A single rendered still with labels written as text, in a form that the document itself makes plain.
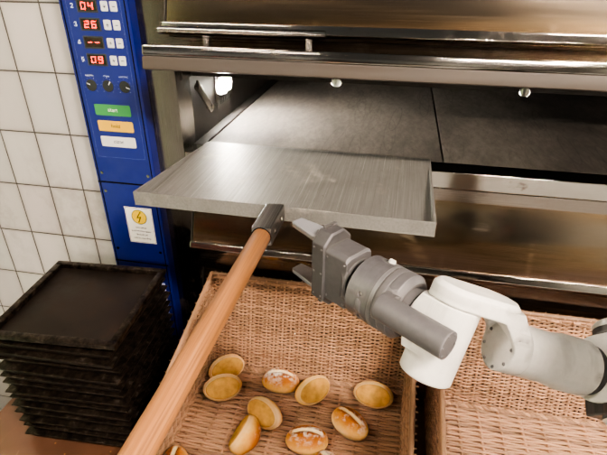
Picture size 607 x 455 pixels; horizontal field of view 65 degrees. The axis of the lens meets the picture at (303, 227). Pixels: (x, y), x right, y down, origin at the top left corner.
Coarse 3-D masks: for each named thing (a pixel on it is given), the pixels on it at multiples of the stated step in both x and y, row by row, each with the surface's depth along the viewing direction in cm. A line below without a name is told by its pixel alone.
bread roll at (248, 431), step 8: (248, 416) 112; (240, 424) 112; (248, 424) 109; (256, 424) 110; (240, 432) 107; (248, 432) 108; (256, 432) 109; (232, 440) 108; (240, 440) 107; (248, 440) 107; (256, 440) 109; (232, 448) 106; (240, 448) 106; (248, 448) 107
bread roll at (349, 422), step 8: (336, 408) 116; (344, 408) 115; (336, 416) 114; (344, 416) 113; (352, 416) 112; (360, 416) 113; (336, 424) 114; (344, 424) 112; (352, 424) 111; (360, 424) 111; (344, 432) 112; (352, 432) 111; (360, 432) 111; (352, 440) 112; (360, 440) 112
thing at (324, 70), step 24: (216, 72) 89; (240, 72) 88; (264, 72) 87; (288, 72) 86; (312, 72) 86; (336, 72) 85; (360, 72) 84; (384, 72) 83; (408, 72) 82; (432, 72) 82; (456, 72) 81; (480, 72) 80; (504, 72) 80; (528, 72) 79
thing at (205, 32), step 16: (160, 32) 93; (176, 32) 92; (192, 32) 91; (208, 32) 91; (224, 32) 90; (240, 32) 89; (256, 32) 89; (272, 32) 88; (288, 32) 88; (304, 32) 87; (320, 32) 87
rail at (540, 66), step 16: (144, 48) 90; (160, 48) 89; (176, 48) 89; (192, 48) 88; (208, 48) 88; (224, 48) 87; (240, 48) 87; (352, 64) 84; (368, 64) 83; (384, 64) 83; (400, 64) 82; (416, 64) 82; (432, 64) 81; (448, 64) 81; (464, 64) 80; (480, 64) 80; (496, 64) 80; (512, 64) 79; (528, 64) 79; (544, 64) 78; (560, 64) 78; (576, 64) 77; (592, 64) 77
